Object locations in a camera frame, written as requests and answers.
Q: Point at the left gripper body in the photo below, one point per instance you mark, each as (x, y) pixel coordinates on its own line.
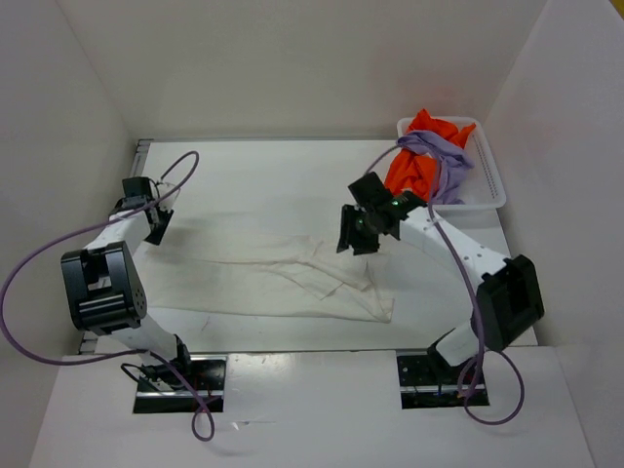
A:
(159, 213)

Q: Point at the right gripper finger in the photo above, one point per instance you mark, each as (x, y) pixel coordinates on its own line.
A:
(365, 244)
(348, 235)

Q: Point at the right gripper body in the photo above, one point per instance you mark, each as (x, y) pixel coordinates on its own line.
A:
(365, 225)

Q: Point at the white t shirt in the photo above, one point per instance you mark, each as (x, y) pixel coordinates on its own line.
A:
(254, 274)

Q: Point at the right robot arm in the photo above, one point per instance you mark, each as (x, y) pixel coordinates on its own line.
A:
(504, 291)

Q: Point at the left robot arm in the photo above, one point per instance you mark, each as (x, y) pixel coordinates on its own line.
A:
(174, 353)

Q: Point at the orange t shirt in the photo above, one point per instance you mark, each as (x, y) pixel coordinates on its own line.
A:
(423, 121)

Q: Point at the purple t shirt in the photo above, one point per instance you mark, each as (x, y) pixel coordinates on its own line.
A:
(451, 166)

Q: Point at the white plastic basket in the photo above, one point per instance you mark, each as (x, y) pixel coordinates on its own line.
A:
(482, 189)

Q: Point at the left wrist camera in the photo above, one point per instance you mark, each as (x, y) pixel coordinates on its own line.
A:
(166, 195)

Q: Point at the aluminium table edge rail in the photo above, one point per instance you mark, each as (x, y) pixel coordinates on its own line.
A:
(104, 293)

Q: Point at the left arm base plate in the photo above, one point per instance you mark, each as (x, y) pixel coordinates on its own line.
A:
(159, 391)

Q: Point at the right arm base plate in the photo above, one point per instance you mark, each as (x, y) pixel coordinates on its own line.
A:
(422, 387)

